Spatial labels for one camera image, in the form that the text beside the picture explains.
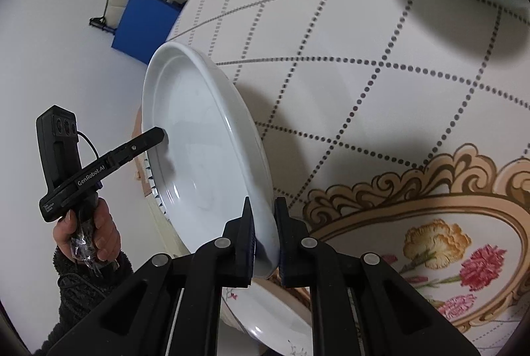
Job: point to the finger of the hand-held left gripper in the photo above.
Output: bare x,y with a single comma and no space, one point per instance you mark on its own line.
143,142

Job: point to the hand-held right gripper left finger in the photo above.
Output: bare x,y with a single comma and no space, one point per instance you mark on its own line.
247,244

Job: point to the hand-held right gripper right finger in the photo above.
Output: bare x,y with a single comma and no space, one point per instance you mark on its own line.
281,248

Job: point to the large white plate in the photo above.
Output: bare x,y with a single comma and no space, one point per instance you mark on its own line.
194,140

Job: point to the person's left forearm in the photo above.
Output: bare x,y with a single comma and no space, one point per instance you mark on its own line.
83,298

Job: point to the person's left hand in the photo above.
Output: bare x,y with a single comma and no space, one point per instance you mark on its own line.
107,231

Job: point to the blue patterned rim plate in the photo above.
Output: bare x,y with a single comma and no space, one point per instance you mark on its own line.
155,190

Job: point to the floral rimmed white plate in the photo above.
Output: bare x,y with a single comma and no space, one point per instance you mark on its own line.
273,323

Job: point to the floral printed tablecloth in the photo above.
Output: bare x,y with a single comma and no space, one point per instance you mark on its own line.
331,49

